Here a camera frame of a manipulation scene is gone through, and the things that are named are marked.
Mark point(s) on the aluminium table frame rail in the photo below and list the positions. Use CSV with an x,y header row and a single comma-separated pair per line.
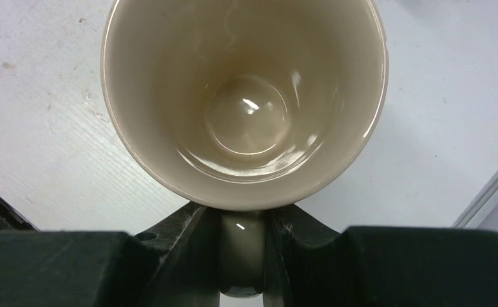
x,y
481,206

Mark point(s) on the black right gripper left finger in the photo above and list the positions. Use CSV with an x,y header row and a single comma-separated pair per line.
x,y
173,263

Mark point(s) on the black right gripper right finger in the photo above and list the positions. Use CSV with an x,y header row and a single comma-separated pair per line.
x,y
310,264

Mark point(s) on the cream cup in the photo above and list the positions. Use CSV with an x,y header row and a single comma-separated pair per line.
x,y
244,106

